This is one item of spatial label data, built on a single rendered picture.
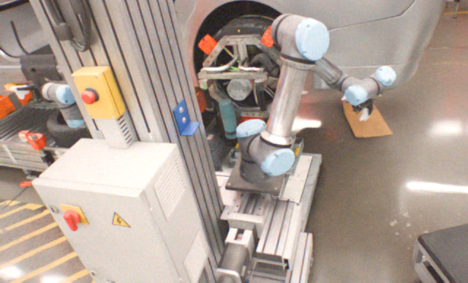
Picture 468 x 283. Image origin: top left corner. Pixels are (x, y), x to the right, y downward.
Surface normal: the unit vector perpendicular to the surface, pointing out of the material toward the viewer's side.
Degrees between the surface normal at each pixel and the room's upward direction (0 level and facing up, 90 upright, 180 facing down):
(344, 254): 0
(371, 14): 90
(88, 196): 90
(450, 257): 0
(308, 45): 83
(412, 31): 92
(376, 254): 0
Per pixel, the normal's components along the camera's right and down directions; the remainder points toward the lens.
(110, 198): -0.30, 0.55
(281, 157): 0.42, 0.53
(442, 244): -0.16, -0.84
